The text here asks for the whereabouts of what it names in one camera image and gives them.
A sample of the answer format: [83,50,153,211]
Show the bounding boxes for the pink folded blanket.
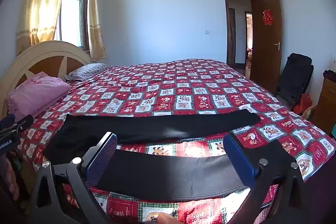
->
[7,74,71,119]

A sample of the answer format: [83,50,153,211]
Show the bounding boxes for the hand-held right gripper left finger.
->
[31,132,118,224]

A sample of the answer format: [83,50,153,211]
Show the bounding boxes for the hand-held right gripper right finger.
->
[223,132,313,224]

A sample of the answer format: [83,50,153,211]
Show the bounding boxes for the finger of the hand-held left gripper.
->
[0,114,16,130]
[0,115,34,137]

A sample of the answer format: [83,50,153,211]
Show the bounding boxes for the black pants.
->
[43,109,261,202]

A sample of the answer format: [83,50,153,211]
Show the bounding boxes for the red paper door decoration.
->
[262,9,273,26]

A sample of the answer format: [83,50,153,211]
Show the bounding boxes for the narrow yellow curtain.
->
[87,0,107,62]

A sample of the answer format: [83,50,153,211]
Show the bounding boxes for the person's right hand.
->
[157,212,181,224]

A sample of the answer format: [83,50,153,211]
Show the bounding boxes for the window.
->
[54,0,90,51]

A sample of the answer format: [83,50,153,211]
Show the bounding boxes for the brown wooden door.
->
[249,0,283,94]

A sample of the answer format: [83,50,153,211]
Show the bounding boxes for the brown door frame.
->
[223,0,254,75]

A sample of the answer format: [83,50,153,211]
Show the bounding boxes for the red checkered printed quilt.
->
[16,58,336,224]

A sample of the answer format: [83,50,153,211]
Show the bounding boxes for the striped pillow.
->
[67,63,113,82]

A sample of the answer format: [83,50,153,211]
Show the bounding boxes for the wide yellow curtain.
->
[16,0,75,55]

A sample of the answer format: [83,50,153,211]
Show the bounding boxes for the cream and wood headboard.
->
[0,40,92,119]

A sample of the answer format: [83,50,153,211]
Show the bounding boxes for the red bag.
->
[293,101,311,115]

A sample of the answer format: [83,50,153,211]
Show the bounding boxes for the black suitcase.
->
[274,53,314,109]

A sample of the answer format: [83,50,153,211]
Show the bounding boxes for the wooden cabinet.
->
[314,70,336,135]

